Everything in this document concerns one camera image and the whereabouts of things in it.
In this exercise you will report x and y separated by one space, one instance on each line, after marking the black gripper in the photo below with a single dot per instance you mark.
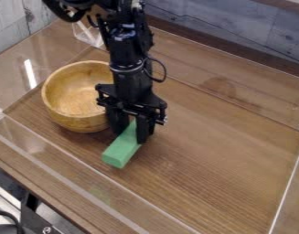
129 96

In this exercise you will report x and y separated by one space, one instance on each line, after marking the green rectangular block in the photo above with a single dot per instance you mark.
121 149

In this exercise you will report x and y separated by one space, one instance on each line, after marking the wooden bowl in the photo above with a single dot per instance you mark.
68 95

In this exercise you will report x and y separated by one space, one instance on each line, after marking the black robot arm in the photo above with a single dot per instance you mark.
120 20

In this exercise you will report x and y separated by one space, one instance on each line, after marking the clear acrylic tray wall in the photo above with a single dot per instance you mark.
211 173

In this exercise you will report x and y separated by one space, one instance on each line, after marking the clear acrylic corner bracket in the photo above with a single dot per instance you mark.
87 34

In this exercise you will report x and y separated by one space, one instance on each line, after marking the black table leg bracket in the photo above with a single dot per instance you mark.
32 223

